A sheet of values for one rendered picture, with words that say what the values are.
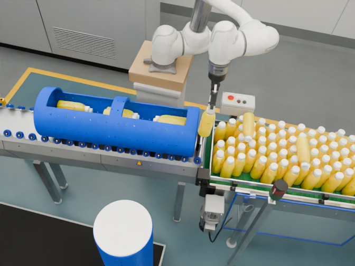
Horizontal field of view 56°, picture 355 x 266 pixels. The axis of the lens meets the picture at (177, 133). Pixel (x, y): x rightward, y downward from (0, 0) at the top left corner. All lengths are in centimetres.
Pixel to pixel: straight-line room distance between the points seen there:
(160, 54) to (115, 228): 108
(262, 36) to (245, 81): 248
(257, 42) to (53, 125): 113
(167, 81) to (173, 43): 24
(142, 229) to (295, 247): 157
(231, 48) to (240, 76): 257
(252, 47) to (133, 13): 199
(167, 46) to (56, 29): 186
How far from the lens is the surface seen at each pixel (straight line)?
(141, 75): 220
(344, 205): 214
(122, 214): 170
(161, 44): 209
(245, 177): 201
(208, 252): 274
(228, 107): 207
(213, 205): 193
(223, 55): 134
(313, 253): 297
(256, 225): 198
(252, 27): 141
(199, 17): 202
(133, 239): 165
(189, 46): 214
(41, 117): 192
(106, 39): 353
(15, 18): 396
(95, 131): 183
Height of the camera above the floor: 259
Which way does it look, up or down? 53 degrees down
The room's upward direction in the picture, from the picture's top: 6 degrees clockwise
